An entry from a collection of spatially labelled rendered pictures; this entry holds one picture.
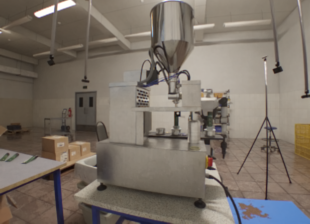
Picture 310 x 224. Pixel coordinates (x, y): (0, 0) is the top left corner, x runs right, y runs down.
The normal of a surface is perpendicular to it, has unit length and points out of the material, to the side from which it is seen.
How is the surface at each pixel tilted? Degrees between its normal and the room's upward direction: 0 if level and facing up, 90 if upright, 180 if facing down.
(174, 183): 90
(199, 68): 90
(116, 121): 90
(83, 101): 90
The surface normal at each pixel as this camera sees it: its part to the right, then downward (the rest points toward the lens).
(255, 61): -0.27, 0.00
